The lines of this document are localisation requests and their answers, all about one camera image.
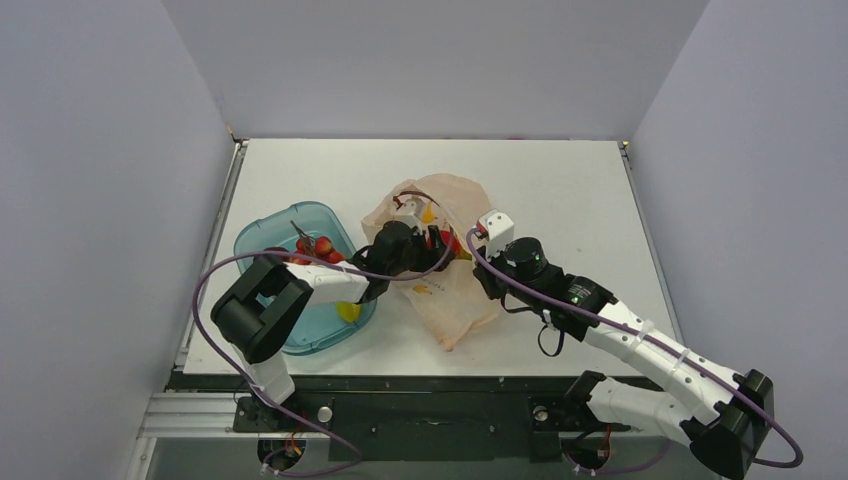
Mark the red round fake fruit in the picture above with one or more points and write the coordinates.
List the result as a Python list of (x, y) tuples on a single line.
[(450, 239)]

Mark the orange plastic bag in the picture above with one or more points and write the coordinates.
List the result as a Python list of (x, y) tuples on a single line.
[(449, 303)]

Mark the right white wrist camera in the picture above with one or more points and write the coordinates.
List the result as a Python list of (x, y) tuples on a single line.
[(496, 229)]

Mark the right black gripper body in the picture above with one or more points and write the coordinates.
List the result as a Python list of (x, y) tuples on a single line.
[(488, 283)]

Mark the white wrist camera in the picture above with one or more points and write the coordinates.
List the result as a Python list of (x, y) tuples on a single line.
[(410, 213), (496, 229)]

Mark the yellow fake fruit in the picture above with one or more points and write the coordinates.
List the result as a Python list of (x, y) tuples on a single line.
[(348, 312)]

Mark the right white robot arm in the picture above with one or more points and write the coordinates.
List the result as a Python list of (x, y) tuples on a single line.
[(721, 415)]

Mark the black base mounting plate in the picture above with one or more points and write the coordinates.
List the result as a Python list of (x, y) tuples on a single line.
[(429, 418)]

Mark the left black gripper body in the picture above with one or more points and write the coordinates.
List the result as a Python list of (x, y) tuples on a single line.
[(417, 257)]

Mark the teal plastic bin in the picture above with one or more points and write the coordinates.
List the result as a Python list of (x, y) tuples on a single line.
[(319, 327)]

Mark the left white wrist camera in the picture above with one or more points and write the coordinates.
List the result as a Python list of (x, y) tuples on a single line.
[(410, 213)]

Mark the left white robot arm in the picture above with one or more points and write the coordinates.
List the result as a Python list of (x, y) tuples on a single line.
[(258, 312)]

